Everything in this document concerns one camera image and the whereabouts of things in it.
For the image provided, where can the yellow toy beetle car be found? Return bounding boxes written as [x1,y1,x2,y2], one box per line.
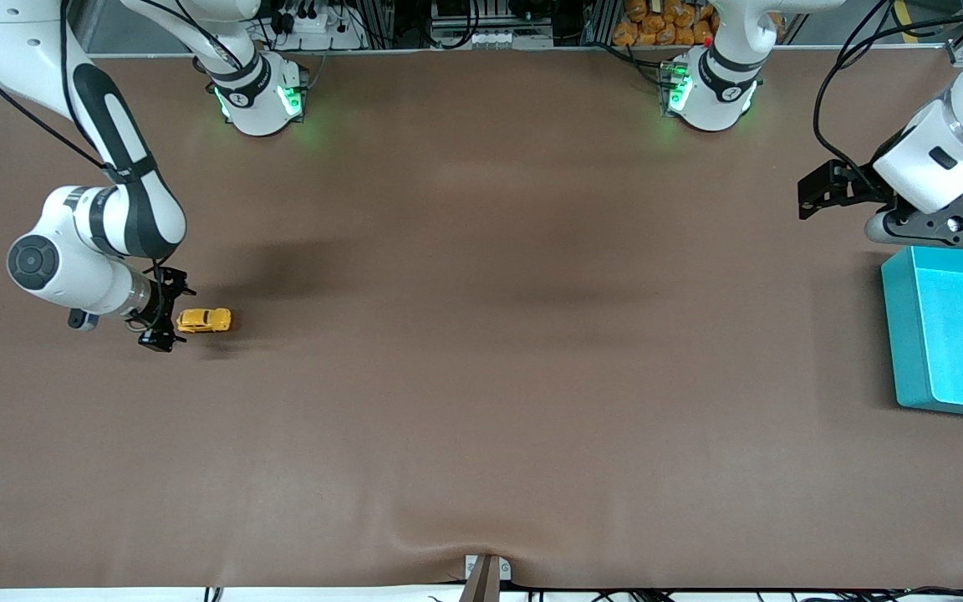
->
[176,308,232,334]

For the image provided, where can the teal plastic bin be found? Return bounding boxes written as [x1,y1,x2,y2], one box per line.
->
[881,245,963,421]

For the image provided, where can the pile of orange objects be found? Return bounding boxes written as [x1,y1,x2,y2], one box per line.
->
[613,0,718,48]

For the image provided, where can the white power strip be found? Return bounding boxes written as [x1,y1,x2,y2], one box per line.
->
[268,0,365,51]

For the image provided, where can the brown table mat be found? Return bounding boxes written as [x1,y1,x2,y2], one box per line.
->
[0,46,963,591]

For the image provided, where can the white connector block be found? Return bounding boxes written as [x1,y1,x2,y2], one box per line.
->
[431,29,554,49]

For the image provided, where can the grey metal table clamp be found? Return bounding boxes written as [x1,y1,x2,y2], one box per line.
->
[465,554,512,602]

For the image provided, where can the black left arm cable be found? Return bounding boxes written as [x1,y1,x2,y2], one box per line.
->
[813,0,963,198]

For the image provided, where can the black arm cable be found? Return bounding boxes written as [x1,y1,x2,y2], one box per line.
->
[813,0,963,198]
[0,0,127,181]

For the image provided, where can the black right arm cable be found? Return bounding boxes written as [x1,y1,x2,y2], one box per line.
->
[0,0,127,181]

